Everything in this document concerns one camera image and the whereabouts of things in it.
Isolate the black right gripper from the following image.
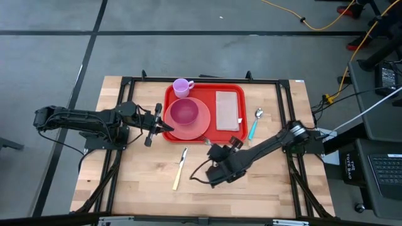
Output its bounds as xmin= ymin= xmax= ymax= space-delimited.
xmin=207 ymin=136 xmax=249 ymax=172

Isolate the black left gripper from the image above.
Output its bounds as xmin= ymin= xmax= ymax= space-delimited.
xmin=134 ymin=103 xmax=175 ymax=148

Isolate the pink plastic plate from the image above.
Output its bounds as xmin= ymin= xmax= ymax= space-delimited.
xmin=163 ymin=97 xmax=212 ymax=141

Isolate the magenta plastic bowl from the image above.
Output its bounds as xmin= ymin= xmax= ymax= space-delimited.
xmin=170 ymin=98 xmax=200 ymax=126

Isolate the spoon with teal handle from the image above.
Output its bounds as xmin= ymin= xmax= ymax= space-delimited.
xmin=247 ymin=107 xmax=264 ymax=141

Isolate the beige cloth napkin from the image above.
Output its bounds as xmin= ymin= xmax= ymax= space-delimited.
xmin=215 ymin=90 xmax=243 ymax=132

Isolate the lilac plastic mug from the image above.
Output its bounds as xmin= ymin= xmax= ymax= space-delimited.
xmin=172 ymin=78 xmax=195 ymax=99

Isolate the red plastic tray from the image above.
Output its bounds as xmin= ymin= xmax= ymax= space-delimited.
xmin=162 ymin=83 xmax=249 ymax=144

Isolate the black tote bag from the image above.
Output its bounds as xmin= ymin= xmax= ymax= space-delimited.
xmin=339 ymin=150 xmax=362 ymax=183

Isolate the grey desk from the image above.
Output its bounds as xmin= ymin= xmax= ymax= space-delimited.
xmin=347 ymin=59 xmax=402 ymax=143

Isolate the dark laptop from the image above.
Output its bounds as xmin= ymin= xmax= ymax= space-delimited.
xmin=367 ymin=153 xmax=402 ymax=200

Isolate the black power supply box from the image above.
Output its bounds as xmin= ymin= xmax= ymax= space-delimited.
xmin=374 ymin=62 xmax=401 ymax=97

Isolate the black aluminium table frame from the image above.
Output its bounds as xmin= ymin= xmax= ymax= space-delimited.
xmin=70 ymin=69 xmax=335 ymax=220

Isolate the knife with pale yellow handle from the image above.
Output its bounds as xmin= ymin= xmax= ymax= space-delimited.
xmin=171 ymin=147 xmax=188 ymax=191

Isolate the white cable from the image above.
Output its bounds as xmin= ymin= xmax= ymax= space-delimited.
xmin=326 ymin=94 xmax=402 ymax=136

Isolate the yellow cable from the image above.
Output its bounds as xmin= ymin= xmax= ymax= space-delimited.
xmin=260 ymin=0 xmax=402 ymax=100

